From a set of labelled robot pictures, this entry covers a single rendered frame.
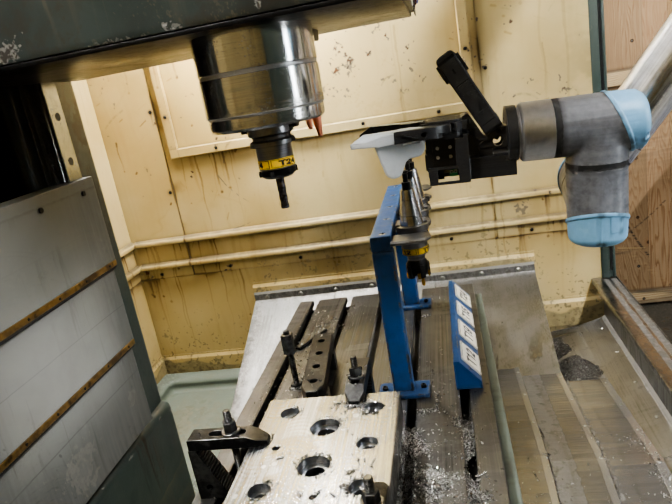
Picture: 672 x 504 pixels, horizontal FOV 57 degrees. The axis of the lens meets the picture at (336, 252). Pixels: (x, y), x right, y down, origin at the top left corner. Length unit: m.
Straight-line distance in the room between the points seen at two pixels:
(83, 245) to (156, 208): 0.90
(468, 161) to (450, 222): 1.10
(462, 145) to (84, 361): 0.75
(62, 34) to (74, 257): 0.47
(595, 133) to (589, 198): 0.08
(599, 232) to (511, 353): 0.93
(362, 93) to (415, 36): 0.21
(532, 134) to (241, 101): 0.36
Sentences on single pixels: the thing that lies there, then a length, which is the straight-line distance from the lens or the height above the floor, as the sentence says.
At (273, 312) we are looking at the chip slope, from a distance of 1.99.
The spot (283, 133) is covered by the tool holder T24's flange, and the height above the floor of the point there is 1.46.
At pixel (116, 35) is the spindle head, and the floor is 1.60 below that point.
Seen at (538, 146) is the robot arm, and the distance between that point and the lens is 0.81.
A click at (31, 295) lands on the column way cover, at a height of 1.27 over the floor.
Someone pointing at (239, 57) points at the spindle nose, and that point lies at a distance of 0.78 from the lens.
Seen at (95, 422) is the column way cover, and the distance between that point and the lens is 1.21.
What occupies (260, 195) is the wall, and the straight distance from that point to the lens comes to 1.95.
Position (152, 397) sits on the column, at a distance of 1.46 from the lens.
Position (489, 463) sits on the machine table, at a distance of 1.05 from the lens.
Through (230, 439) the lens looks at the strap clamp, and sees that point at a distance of 1.01.
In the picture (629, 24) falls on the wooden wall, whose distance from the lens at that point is 3.53.
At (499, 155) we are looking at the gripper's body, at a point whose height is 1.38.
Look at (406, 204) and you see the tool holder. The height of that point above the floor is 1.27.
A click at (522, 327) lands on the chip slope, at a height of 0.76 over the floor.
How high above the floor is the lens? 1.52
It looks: 16 degrees down
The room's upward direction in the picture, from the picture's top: 10 degrees counter-clockwise
